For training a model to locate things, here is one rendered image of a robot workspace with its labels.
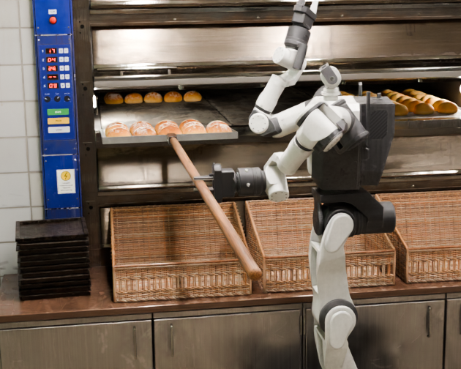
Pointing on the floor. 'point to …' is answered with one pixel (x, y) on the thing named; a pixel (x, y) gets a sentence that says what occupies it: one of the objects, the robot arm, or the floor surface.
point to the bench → (233, 329)
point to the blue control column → (67, 162)
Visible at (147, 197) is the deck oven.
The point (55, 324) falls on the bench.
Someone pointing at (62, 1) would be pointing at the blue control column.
